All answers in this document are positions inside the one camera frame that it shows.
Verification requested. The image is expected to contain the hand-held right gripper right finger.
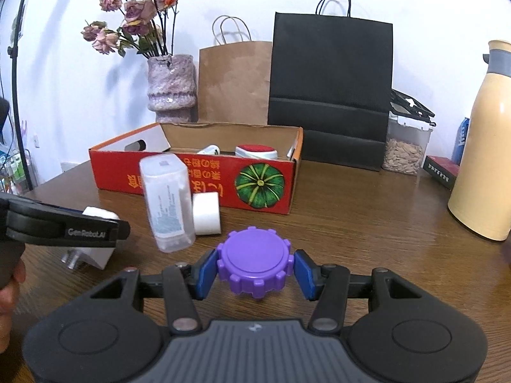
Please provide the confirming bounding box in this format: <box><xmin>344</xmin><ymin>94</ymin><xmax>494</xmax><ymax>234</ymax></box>
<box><xmin>293</xmin><ymin>249</ymin><xmax>422</xmax><ymax>332</ymax></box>

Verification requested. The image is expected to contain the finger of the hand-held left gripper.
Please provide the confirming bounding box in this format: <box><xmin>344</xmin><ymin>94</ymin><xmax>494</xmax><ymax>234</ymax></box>
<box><xmin>8</xmin><ymin>201</ymin><xmax>130</xmax><ymax>243</ymax></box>

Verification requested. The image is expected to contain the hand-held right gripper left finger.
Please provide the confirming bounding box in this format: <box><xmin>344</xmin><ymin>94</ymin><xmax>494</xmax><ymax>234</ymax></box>
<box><xmin>91</xmin><ymin>249</ymin><xmax>221</xmax><ymax>334</ymax></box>

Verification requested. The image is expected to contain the white power adapter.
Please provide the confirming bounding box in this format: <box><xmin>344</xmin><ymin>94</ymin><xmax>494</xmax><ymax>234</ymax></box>
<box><xmin>62</xmin><ymin>206</ymin><xmax>120</xmax><ymax>270</ymax></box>

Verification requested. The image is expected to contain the purple gear-shaped knob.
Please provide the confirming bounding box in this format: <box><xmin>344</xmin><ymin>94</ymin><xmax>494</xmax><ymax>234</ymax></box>
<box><xmin>217</xmin><ymin>227</ymin><xmax>295</xmax><ymax>299</ymax></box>

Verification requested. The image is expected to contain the translucent plastic container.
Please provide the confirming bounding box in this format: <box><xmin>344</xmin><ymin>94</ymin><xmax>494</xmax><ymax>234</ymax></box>
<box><xmin>139</xmin><ymin>154</ymin><xmax>196</xmax><ymax>253</ymax></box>

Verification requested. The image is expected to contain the red cardboard box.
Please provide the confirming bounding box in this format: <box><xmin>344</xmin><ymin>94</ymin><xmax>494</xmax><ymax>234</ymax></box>
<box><xmin>88</xmin><ymin>122</ymin><xmax>304</xmax><ymax>215</ymax></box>

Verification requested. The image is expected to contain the person's left hand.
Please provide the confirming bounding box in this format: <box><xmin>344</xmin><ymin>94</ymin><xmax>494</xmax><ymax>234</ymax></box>
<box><xmin>0</xmin><ymin>265</ymin><xmax>25</xmax><ymax>318</ymax></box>

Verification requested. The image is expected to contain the white tape roll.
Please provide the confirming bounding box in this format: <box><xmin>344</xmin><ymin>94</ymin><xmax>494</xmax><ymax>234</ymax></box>
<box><xmin>193</xmin><ymin>192</ymin><xmax>221</xmax><ymax>235</ymax></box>

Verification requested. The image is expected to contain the rack of small bottles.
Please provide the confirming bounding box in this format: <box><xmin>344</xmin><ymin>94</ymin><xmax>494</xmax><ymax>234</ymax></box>
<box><xmin>0</xmin><ymin>147</ymin><xmax>33</xmax><ymax>196</ymax></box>

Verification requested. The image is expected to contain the clear seed container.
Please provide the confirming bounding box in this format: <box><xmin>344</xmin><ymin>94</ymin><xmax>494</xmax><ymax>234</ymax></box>
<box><xmin>381</xmin><ymin>114</ymin><xmax>434</xmax><ymax>175</ymax></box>

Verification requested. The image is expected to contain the black stand pole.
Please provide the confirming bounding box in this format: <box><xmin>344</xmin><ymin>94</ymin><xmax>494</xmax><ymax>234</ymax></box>
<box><xmin>7</xmin><ymin>0</ymin><xmax>33</xmax><ymax>196</ymax></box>

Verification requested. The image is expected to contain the mottled purple vase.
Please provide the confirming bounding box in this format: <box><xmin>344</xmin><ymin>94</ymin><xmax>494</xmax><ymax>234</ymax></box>
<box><xmin>147</xmin><ymin>54</ymin><xmax>198</xmax><ymax>123</ymax></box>

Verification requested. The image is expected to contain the dark red box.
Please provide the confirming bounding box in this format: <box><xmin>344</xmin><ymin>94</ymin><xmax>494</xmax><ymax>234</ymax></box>
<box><xmin>422</xmin><ymin>155</ymin><xmax>461</xmax><ymax>190</ymax></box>

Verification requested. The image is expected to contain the brown paper bag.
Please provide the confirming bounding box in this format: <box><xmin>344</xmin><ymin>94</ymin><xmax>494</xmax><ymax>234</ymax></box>
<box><xmin>198</xmin><ymin>15</ymin><xmax>274</xmax><ymax>125</ymax></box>

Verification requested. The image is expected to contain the black paper bag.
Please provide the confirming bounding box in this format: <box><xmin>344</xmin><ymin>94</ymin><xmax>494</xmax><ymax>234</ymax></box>
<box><xmin>267</xmin><ymin>0</ymin><xmax>394</xmax><ymax>172</ymax></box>

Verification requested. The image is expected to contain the blue drink can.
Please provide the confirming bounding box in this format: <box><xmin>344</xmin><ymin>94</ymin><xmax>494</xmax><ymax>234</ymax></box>
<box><xmin>451</xmin><ymin>117</ymin><xmax>471</xmax><ymax>164</ymax></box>

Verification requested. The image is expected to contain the dried rose bouquet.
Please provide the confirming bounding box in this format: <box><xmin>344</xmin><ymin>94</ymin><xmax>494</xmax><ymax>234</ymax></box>
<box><xmin>82</xmin><ymin>0</ymin><xmax>179</xmax><ymax>58</ymax></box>

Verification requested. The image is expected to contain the cream thermos jug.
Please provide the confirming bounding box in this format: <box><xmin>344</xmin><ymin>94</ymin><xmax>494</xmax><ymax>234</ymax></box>
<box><xmin>447</xmin><ymin>40</ymin><xmax>511</xmax><ymax>242</ymax></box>

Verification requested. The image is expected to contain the black plastic frame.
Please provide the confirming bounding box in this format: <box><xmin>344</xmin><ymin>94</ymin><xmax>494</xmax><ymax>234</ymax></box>
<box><xmin>389</xmin><ymin>89</ymin><xmax>436</xmax><ymax>128</ymax></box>

